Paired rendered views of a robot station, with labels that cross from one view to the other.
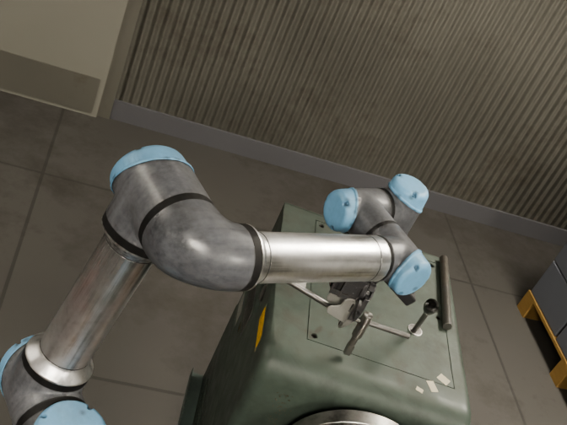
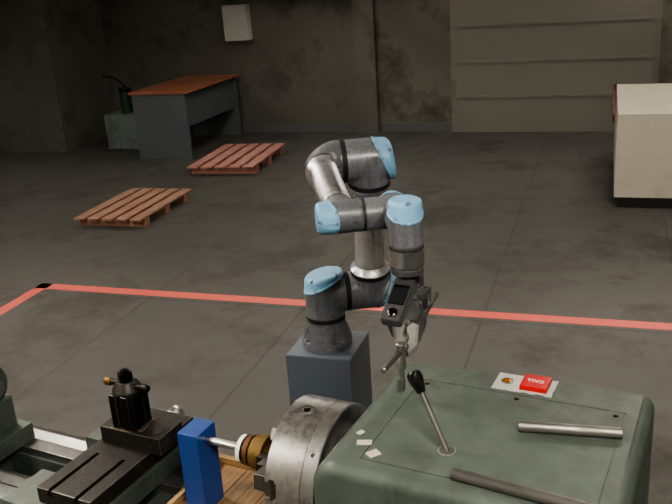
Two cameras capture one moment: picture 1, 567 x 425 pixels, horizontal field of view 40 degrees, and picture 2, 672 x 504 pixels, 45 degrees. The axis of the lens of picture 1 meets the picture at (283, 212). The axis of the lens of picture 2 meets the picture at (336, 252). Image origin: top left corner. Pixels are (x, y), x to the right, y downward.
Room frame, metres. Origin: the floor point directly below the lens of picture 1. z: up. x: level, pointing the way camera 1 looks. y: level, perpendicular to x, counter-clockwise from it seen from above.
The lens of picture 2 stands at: (2.14, -1.61, 2.17)
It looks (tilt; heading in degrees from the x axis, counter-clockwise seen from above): 19 degrees down; 127
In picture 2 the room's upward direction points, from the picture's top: 4 degrees counter-clockwise
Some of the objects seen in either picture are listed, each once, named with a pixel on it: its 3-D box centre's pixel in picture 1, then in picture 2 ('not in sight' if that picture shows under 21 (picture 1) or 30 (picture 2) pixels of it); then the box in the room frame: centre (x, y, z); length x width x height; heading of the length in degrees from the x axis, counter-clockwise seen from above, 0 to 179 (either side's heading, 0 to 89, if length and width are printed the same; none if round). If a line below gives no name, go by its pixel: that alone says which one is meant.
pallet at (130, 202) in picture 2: not in sight; (136, 207); (-4.15, 3.47, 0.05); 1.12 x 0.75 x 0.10; 107
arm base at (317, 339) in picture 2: not in sight; (326, 328); (0.76, 0.15, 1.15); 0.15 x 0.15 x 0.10
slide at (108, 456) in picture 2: not in sight; (120, 456); (0.48, -0.45, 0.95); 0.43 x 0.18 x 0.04; 99
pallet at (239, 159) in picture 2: not in sight; (238, 159); (-4.61, 5.50, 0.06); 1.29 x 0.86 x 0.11; 110
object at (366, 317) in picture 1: (357, 334); (401, 366); (1.27, -0.24, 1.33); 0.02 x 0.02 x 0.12
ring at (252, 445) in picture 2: not in sight; (263, 452); (0.96, -0.38, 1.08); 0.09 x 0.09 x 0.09; 9
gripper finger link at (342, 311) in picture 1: (340, 312); (403, 333); (1.25, -0.19, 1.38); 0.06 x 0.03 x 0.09; 100
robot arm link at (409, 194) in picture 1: (397, 207); (405, 222); (1.26, -0.19, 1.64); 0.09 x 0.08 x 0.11; 133
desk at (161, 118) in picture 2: not in sight; (189, 114); (-5.99, 6.09, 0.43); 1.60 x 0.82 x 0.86; 108
